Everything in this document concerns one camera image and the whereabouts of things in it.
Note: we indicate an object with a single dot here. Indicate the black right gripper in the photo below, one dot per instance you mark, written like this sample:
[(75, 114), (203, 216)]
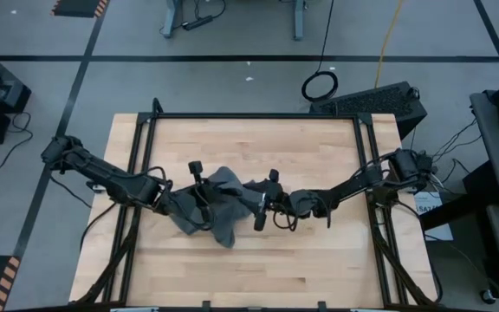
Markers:
[(279, 197)]

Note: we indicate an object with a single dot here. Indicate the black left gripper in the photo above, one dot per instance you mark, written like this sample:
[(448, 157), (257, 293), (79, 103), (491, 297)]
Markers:
[(206, 195)]

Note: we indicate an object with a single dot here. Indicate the grey waffle-weave towel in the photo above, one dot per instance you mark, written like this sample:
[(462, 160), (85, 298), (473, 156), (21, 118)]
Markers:
[(228, 186)]

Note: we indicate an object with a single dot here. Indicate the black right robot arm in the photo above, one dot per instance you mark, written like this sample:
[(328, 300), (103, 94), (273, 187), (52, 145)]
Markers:
[(353, 186)]

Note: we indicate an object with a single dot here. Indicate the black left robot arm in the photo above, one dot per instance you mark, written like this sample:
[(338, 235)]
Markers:
[(111, 177)]

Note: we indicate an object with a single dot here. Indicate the black perforated computer tower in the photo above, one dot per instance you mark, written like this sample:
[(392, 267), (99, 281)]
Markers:
[(371, 102)]

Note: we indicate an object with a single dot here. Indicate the white printed sheet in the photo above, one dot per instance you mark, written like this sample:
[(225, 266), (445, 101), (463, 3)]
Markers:
[(431, 203)]

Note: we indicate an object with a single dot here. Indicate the black power strip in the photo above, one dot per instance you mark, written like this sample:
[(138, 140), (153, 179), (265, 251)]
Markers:
[(197, 22)]

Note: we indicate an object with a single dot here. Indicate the grey desk leg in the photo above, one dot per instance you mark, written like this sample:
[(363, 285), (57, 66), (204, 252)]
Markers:
[(299, 21), (170, 21)]

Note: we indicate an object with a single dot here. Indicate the black caster wheel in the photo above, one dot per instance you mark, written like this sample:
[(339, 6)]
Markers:
[(487, 297)]

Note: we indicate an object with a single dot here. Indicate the black aluminium table frame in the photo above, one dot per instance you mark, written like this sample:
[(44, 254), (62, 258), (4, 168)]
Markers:
[(254, 116)]

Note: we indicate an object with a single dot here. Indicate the black desk base frame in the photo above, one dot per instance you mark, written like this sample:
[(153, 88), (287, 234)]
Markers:
[(483, 186)]

